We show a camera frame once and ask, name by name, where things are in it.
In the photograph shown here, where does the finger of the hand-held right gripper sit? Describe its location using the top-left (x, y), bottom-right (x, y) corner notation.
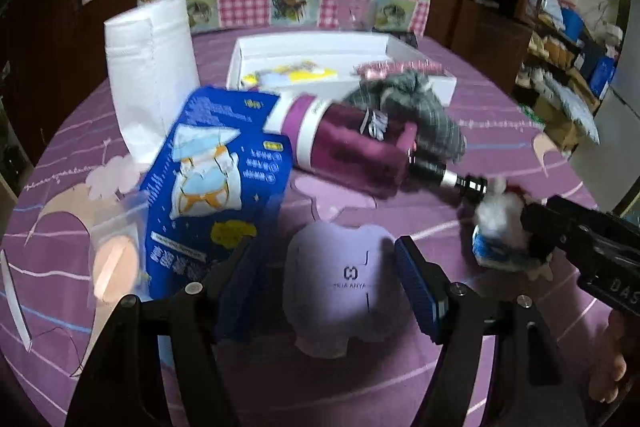
top-left (546, 195), bottom-right (618, 230)
top-left (520, 203), bottom-right (588, 259)

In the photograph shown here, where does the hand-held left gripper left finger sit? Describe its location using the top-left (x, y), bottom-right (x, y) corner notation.
top-left (65, 234), bottom-right (258, 427)

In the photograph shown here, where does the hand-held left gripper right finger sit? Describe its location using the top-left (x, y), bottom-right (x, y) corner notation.
top-left (394, 235), bottom-right (588, 427)

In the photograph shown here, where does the small white plush toy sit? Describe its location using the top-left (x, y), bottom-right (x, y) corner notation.
top-left (470, 176), bottom-right (554, 281)

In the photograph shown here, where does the light purple soft pouch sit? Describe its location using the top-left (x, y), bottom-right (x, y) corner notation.
top-left (281, 223), bottom-right (401, 359)

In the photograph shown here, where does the blue printed packet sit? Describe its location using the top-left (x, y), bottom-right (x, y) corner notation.
top-left (137, 87), bottom-right (294, 343)

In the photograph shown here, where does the white cardboard box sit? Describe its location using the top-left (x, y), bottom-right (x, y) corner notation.
top-left (226, 32), bottom-right (457, 106)

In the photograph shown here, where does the person's right hand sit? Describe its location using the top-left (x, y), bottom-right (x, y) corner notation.
top-left (587, 311), bottom-right (635, 404)

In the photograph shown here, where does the purple printed tablecloth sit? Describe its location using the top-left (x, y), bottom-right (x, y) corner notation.
top-left (0, 24), bottom-right (632, 427)

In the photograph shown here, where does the clear bag with peach puff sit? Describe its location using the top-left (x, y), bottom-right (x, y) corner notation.
top-left (87, 194), bottom-right (151, 309)

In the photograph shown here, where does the cluttered storage shelf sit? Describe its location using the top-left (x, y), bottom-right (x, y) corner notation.
top-left (515, 0), bottom-right (640, 154)

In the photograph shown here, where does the purple bottle with black cap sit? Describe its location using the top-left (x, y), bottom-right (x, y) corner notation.
top-left (262, 91), bottom-right (489, 204)

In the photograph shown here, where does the grey plaid cloth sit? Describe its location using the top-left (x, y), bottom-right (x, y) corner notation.
top-left (345, 69), bottom-right (468, 158)

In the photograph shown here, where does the yellow and blue card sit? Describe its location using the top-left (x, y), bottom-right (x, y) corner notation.
top-left (242, 62), bottom-right (338, 90)

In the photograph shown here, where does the pink hair roller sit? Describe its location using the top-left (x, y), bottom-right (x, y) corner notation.
top-left (352, 61), bottom-right (446, 80)

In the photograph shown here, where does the white paper bag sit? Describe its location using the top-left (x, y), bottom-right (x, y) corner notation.
top-left (104, 0), bottom-right (201, 164)

